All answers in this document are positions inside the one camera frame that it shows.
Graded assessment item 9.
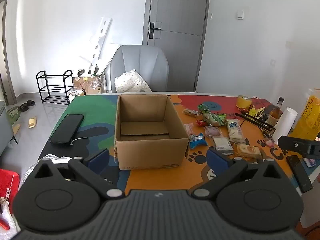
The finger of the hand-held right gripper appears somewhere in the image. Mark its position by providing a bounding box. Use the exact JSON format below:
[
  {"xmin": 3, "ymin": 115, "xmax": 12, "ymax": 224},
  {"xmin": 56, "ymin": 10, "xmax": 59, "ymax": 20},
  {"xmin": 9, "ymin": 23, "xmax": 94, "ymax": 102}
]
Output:
[{"xmin": 277, "ymin": 135, "xmax": 313, "ymax": 155}]

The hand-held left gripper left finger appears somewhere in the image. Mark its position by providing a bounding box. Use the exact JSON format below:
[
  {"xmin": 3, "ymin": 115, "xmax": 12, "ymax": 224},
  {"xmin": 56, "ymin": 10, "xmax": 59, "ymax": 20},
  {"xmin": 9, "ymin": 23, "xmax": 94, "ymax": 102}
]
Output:
[{"xmin": 32, "ymin": 149, "xmax": 125, "ymax": 200}]

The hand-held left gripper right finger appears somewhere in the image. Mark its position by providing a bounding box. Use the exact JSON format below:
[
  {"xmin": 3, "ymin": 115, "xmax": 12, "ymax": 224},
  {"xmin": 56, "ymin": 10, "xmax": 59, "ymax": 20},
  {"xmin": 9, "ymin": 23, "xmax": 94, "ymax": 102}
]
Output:
[{"xmin": 189, "ymin": 147, "xmax": 284, "ymax": 200}]

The beige snack packet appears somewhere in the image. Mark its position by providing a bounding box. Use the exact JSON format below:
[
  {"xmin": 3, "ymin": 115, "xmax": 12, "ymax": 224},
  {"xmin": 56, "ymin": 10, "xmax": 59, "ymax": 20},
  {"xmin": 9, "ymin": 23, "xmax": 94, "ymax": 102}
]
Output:
[{"xmin": 235, "ymin": 144, "xmax": 263, "ymax": 159}]

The white blue snack packet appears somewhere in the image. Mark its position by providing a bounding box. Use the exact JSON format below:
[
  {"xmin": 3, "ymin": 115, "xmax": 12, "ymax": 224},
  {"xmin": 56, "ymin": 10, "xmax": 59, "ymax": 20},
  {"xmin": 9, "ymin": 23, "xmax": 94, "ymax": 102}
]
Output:
[{"xmin": 226, "ymin": 118, "xmax": 245, "ymax": 143}]

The green white snack packet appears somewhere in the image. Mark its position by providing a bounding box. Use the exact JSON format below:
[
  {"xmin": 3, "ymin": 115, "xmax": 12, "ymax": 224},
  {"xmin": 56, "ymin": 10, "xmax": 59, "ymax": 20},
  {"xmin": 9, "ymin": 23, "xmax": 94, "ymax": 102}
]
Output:
[{"xmin": 201, "ymin": 112, "xmax": 227, "ymax": 127}]

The brown cardboard box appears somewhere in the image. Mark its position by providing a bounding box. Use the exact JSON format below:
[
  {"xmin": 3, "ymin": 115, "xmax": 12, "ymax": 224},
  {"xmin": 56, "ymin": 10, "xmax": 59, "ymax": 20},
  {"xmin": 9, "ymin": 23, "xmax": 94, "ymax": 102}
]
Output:
[{"xmin": 114, "ymin": 94, "xmax": 190, "ymax": 170}]

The white paper roll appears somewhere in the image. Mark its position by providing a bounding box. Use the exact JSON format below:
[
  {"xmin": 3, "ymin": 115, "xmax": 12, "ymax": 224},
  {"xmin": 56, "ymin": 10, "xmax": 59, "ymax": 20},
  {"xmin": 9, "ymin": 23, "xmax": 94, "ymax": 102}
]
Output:
[{"xmin": 272, "ymin": 107, "xmax": 298, "ymax": 144}]

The dark slim phone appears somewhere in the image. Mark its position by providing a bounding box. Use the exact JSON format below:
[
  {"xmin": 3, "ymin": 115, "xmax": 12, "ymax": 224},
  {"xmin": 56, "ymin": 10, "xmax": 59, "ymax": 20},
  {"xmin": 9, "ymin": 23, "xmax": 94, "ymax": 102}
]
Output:
[{"xmin": 286, "ymin": 155, "xmax": 314, "ymax": 194}]

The yellow juice bottle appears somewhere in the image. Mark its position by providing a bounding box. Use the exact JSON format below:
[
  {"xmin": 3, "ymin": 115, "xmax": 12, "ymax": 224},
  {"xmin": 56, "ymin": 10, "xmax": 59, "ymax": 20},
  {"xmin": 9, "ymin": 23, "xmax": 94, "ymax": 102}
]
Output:
[{"xmin": 289, "ymin": 88, "xmax": 320, "ymax": 140}]

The brown glass bottle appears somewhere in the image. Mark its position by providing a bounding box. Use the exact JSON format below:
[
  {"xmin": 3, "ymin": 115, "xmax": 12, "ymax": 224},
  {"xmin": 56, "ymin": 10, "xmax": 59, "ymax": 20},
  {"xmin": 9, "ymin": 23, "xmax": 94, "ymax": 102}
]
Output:
[{"xmin": 266, "ymin": 97, "xmax": 285, "ymax": 128}]

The silver foil bag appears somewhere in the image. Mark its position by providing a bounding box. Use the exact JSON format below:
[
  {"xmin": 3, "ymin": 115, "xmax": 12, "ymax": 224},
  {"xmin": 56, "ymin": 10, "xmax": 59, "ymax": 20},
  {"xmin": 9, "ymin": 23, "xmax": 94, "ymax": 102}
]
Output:
[{"xmin": 24, "ymin": 155, "xmax": 73, "ymax": 180}]

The black rod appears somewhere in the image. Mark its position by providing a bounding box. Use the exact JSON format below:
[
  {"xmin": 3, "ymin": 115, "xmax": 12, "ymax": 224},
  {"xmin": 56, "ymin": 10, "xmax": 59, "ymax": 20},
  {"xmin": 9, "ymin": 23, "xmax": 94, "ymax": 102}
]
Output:
[
  {"xmin": 234, "ymin": 111, "xmax": 275, "ymax": 127},
  {"xmin": 240, "ymin": 116, "xmax": 275, "ymax": 131}
]

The black smartphone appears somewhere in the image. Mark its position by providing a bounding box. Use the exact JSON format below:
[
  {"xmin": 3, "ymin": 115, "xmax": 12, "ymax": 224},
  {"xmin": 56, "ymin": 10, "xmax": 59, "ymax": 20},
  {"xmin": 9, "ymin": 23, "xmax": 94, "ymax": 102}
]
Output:
[{"xmin": 49, "ymin": 114, "xmax": 85, "ymax": 145}]

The yellow crumpled wrapper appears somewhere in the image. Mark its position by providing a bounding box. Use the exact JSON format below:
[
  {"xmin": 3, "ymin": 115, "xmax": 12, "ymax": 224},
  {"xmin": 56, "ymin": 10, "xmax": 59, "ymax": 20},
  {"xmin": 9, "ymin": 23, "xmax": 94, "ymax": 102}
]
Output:
[{"xmin": 249, "ymin": 106, "xmax": 265, "ymax": 118}]

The colourful printed table mat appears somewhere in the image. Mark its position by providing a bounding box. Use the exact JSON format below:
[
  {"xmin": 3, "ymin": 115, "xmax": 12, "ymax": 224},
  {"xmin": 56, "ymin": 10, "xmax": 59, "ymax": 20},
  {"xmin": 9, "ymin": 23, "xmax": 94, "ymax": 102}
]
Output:
[{"xmin": 37, "ymin": 92, "xmax": 320, "ymax": 230}]

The yellow tape roll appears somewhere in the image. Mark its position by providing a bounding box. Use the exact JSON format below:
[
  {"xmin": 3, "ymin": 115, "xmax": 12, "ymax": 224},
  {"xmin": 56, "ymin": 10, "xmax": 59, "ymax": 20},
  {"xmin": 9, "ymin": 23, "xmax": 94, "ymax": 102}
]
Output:
[{"xmin": 236, "ymin": 95, "xmax": 253, "ymax": 109}]

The white round tub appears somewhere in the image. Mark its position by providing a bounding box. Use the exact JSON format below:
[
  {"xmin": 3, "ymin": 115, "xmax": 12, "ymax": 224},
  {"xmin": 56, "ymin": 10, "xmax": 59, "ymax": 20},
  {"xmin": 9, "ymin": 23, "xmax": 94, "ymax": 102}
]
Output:
[{"xmin": 68, "ymin": 90, "xmax": 84, "ymax": 103}]

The taped cardboard box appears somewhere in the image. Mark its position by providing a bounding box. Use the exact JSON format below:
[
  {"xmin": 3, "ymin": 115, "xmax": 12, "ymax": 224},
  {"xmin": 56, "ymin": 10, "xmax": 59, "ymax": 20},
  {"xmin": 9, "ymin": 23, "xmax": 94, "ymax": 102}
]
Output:
[{"xmin": 72, "ymin": 76, "xmax": 102, "ymax": 95}]

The black metal shoe rack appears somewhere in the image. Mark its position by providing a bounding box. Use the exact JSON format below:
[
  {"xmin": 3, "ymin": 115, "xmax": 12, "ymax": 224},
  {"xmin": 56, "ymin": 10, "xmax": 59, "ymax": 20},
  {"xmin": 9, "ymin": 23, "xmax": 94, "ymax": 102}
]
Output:
[{"xmin": 36, "ymin": 70, "xmax": 73, "ymax": 105}]

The white dotted pillow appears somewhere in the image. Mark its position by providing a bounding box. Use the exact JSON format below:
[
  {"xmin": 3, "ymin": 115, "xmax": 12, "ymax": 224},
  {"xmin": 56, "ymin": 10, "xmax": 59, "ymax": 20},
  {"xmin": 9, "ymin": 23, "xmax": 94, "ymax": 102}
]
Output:
[{"xmin": 114, "ymin": 69, "xmax": 152, "ymax": 93}]

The red plastic bag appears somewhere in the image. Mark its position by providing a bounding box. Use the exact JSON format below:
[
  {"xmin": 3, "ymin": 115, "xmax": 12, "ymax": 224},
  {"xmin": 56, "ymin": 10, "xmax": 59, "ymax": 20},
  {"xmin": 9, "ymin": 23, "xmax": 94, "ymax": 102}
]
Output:
[{"xmin": 0, "ymin": 169, "xmax": 20, "ymax": 205}]

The green floor mat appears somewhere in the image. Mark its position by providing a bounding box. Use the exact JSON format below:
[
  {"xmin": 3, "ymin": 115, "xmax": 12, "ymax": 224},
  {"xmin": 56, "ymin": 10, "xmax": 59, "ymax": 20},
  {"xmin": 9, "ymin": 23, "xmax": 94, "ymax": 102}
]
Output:
[{"xmin": 6, "ymin": 106, "xmax": 24, "ymax": 127}]

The grey sofa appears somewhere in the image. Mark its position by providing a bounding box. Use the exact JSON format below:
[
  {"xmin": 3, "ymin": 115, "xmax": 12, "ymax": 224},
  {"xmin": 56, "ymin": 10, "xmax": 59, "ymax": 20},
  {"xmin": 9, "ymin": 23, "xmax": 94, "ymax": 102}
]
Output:
[{"xmin": 0, "ymin": 101, "xmax": 18, "ymax": 155}]

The grey upholstered chair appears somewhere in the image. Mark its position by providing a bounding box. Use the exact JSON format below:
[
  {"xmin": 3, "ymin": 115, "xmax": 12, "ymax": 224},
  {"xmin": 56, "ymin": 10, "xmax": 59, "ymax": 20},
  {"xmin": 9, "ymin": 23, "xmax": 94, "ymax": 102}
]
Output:
[{"xmin": 104, "ymin": 44, "xmax": 170, "ymax": 93}]

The white plastic bag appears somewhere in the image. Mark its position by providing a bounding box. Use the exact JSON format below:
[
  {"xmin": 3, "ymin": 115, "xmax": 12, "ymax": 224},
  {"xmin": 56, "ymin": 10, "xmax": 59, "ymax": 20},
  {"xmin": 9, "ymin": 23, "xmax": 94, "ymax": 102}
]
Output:
[{"xmin": 0, "ymin": 200, "xmax": 18, "ymax": 233}]

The white board with holes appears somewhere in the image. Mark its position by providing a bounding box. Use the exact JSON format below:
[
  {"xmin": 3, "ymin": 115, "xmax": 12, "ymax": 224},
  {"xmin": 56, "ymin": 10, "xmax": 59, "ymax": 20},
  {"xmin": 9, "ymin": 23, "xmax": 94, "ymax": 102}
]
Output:
[{"xmin": 79, "ymin": 16, "xmax": 113, "ymax": 77}]

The grey room door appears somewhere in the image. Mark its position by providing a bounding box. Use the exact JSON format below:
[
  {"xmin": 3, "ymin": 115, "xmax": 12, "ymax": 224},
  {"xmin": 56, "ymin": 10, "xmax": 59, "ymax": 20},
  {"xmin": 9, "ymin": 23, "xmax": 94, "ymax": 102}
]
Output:
[{"xmin": 142, "ymin": 0, "xmax": 211, "ymax": 92}]

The white charging cable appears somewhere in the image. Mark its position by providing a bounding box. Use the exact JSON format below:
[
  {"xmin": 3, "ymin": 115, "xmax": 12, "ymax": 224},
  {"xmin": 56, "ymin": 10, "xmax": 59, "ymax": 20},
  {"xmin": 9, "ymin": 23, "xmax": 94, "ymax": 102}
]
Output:
[{"xmin": 70, "ymin": 137, "xmax": 88, "ymax": 146}]

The black door handle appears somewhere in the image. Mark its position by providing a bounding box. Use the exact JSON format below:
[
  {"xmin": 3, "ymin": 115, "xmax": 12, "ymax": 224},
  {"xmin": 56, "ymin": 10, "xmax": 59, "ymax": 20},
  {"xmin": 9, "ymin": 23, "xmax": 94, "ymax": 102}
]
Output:
[{"xmin": 149, "ymin": 22, "xmax": 162, "ymax": 39}]

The grey doorway frame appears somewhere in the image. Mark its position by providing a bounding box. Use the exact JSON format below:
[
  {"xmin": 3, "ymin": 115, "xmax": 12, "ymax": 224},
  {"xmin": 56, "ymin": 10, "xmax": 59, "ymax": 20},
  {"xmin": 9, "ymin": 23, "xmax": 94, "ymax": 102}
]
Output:
[{"xmin": 0, "ymin": 0, "xmax": 17, "ymax": 105}]

